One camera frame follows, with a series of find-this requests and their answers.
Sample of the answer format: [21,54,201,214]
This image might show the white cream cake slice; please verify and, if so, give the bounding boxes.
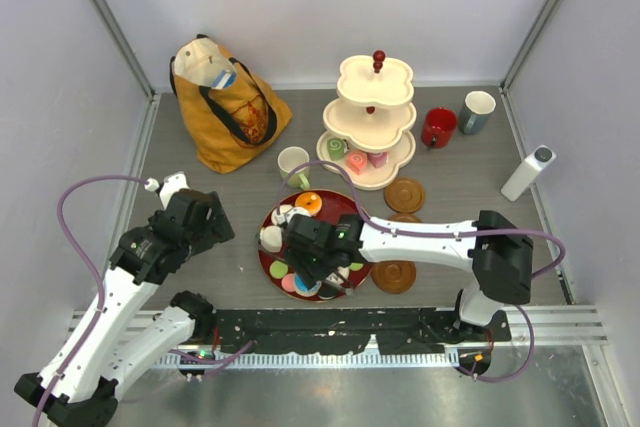
[259,225,283,253]

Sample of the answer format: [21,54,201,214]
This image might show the salmon pink swirl roll cake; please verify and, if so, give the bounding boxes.
[345,150,368,175]

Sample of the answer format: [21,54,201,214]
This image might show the magenta swirl roll cake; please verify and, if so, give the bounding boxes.
[367,152,388,169]

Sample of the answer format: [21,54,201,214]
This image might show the metal serving tongs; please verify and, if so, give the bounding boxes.
[257,243,354,296]

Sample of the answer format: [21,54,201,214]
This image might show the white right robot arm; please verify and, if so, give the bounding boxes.
[283,211,533,340]

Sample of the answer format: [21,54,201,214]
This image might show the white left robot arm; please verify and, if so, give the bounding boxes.
[14,188,235,426]

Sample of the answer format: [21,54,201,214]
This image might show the white chocolate sprinkle donut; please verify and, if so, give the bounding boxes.
[338,267,350,281]

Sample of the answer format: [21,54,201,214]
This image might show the blue frosted donut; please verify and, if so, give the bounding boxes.
[294,274,321,297]

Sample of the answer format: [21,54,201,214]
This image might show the pink macaron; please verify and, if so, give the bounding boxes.
[281,273,295,292]

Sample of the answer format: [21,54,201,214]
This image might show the large green macaron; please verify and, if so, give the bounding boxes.
[269,260,289,280]

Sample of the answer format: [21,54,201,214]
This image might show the black sandwich cookie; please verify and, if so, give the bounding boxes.
[317,285,339,300]

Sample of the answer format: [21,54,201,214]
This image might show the red round lacquer tray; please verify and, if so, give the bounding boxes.
[258,189,372,303]

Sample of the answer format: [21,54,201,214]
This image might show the orange glazed donut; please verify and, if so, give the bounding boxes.
[295,191,323,217]

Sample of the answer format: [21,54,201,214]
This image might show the white frosted donut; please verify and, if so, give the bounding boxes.
[270,204,299,227]

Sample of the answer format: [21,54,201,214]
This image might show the brown wooden coaster bottom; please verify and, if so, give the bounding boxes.
[371,261,417,294]

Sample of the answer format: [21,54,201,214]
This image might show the brown wooden coaster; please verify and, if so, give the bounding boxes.
[371,261,417,294]
[384,177,426,214]
[389,213,421,223]

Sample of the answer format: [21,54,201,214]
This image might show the brown wooden coaster middle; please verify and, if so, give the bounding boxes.
[389,213,421,223]

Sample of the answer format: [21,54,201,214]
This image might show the light green mug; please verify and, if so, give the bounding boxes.
[277,146,310,191]

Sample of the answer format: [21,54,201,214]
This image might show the yellow tote bag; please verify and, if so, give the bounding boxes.
[169,34,293,174]

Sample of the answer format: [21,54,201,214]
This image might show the brown wooden coaster top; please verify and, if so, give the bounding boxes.
[384,177,426,214]

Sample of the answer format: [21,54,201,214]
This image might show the green swirl roll cake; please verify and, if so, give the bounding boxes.
[326,137,347,162]

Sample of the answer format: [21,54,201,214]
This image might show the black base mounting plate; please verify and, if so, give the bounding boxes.
[215,308,512,355]

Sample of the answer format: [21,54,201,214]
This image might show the blue white packet in bag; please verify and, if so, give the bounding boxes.
[211,70,237,90]

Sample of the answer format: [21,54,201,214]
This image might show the cream three-tier cake stand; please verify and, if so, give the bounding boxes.
[316,50,417,191]

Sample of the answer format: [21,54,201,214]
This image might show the red mug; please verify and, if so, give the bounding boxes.
[421,107,458,149]

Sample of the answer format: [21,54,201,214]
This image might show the grey blue mug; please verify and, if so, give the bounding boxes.
[458,91,496,135]

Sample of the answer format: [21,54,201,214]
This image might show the white bottle grey cap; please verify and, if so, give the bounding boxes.
[500,145,556,202]

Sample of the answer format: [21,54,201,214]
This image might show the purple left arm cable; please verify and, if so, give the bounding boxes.
[33,175,261,427]

